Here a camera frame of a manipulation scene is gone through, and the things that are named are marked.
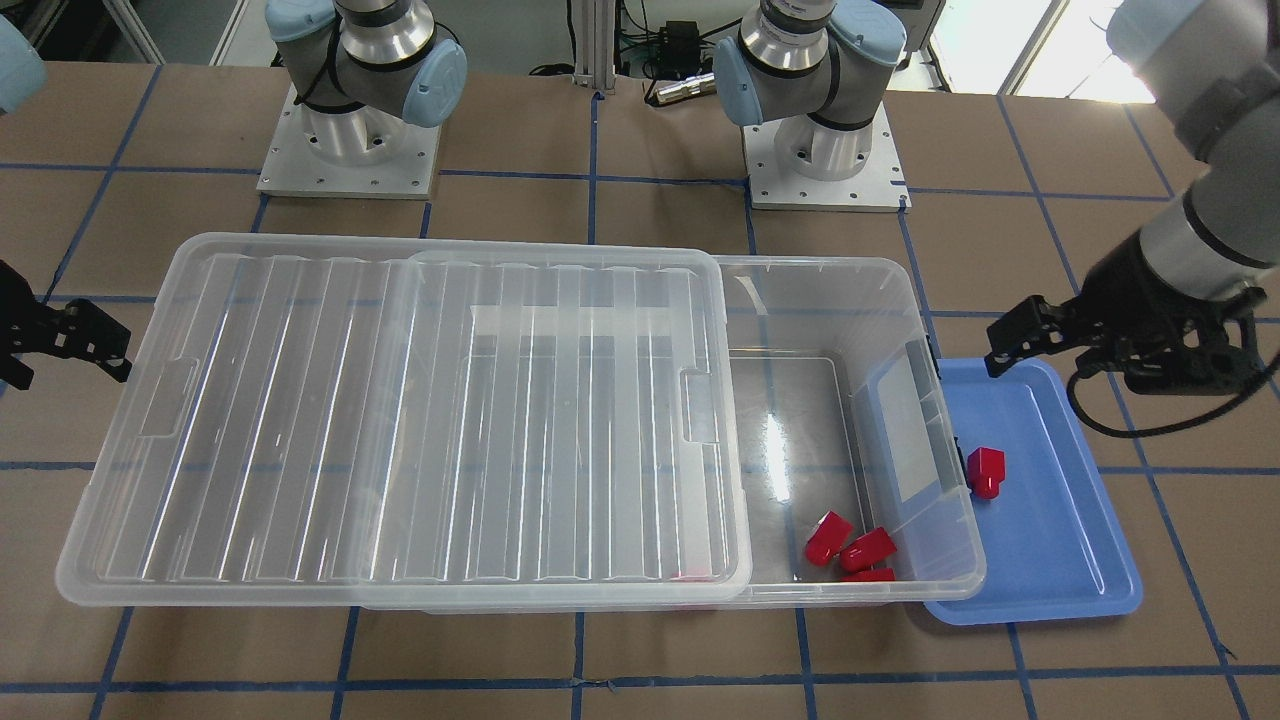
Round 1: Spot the clear plastic box lid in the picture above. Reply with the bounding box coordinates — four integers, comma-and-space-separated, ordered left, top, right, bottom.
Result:
56, 233, 753, 612

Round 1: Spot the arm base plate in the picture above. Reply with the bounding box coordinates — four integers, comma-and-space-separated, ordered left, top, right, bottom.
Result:
742, 105, 913, 213
256, 88, 440, 201

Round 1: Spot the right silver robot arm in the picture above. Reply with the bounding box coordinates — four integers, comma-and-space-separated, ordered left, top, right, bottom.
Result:
1, 1, 468, 389

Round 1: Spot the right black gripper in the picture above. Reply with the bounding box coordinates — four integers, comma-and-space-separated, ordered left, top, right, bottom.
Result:
0, 261, 132, 391

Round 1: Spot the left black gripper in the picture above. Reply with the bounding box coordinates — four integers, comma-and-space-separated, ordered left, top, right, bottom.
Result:
984, 232, 1244, 379

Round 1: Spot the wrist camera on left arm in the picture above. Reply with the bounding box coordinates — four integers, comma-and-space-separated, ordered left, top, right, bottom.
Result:
1121, 288, 1268, 396

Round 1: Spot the clear plastic storage box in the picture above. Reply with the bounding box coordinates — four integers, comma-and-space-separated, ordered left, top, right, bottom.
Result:
349, 250, 989, 612

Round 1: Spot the blue plastic tray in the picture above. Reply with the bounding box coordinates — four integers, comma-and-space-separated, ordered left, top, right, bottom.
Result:
867, 356, 1146, 626

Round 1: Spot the aluminium frame post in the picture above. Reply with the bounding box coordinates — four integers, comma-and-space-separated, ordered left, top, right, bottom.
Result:
567, 1, 620, 95

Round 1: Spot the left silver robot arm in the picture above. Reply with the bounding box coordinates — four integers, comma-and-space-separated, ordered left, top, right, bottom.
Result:
713, 1, 1279, 395

